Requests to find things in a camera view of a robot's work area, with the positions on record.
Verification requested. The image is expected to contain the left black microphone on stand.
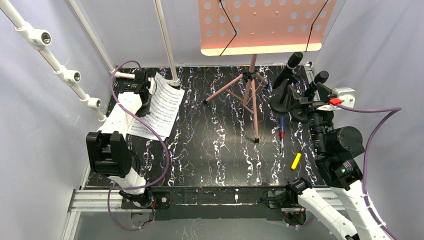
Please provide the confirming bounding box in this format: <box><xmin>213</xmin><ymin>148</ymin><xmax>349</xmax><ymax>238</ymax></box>
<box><xmin>269</xmin><ymin>51</ymin><xmax>304</xmax><ymax>114</ymax></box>

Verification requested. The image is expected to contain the white PVC pipe frame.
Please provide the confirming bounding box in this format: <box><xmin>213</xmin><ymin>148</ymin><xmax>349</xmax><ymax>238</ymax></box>
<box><xmin>0</xmin><ymin>0</ymin><xmax>182</xmax><ymax>123</ymax></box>

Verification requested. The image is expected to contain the pink music stand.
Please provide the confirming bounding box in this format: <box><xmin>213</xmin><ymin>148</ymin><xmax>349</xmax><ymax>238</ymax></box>
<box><xmin>197</xmin><ymin>0</ymin><xmax>337</xmax><ymax>143</ymax></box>

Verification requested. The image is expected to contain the blue red screwdriver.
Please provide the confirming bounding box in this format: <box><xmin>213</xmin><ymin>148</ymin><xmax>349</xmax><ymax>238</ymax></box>
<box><xmin>278</xmin><ymin>115</ymin><xmax>285</xmax><ymax>154</ymax></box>

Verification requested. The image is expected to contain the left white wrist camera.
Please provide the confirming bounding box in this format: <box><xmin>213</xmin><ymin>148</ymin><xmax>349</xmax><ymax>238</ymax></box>
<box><xmin>148</xmin><ymin>77</ymin><xmax>158</xmax><ymax>96</ymax></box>

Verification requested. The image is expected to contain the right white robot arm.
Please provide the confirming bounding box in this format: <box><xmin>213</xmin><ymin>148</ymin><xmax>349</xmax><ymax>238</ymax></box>
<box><xmin>285</xmin><ymin>83</ymin><xmax>394</xmax><ymax>240</ymax></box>

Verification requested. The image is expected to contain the black microphone on stand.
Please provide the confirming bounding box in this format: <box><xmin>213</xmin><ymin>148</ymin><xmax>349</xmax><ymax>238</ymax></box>
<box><xmin>291</xmin><ymin>70</ymin><xmax>330</xmax><ymax>123</ymax></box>
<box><xmin>269</xmin><ymin>51</ymin><xmax>304</xmax><ymax>114</ymax></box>

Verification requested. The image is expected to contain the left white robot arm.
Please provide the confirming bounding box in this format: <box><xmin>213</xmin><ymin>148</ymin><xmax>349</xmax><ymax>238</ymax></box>
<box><xmin>86</xmin><ymin>70</ymin><xmax>156</xmax><ymax>208</ymax></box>

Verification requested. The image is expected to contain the sheet music page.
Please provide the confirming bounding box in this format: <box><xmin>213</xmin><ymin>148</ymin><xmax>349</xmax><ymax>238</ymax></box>
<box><xmin>119</xmin><ymin>72</ymin><xmax>185</xmax><ymax>140</ymax></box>
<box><xmin>98</xmin><ymin>106</ymin><xmax>172</xmax><ymax>141</ymax></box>

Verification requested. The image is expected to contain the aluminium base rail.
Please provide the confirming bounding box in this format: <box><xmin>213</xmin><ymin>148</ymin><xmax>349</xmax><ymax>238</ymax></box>
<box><xmin>62</xmin><ymin>186</ymin><xmax>360</xmax><ymax>240</ymax></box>

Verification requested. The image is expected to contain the right black microphone on stand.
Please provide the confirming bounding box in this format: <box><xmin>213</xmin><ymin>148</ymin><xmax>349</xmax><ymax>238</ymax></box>
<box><xmin>291</xmin><ymin>70</ymin><xmax>330</xmax><ymax>123</ymax></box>

